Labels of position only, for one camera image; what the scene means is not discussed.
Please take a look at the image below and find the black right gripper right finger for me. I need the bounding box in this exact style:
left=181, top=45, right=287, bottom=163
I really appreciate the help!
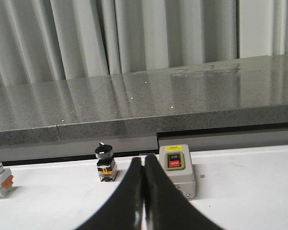
left=144, top=155, right=222, bottom=230

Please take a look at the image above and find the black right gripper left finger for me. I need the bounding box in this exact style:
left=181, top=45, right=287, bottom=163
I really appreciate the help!
left=78, top=157, right=143, bottom=230

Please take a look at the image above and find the grey granite counter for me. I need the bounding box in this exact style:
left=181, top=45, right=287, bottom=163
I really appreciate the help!
left=0, top=54, right=288, bottom=161

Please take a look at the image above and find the grey curtain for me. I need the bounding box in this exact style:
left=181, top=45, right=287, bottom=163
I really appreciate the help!
left=0, top=0, right=288, bottom=86

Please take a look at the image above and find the black rotary selector switch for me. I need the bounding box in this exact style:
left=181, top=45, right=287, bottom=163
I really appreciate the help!
left=95, top=142, right=118, bottom=182

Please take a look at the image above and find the grey on-off switch box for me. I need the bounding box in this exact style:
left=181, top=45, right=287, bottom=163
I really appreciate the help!
left=159, top=144, right=196, bottom=199

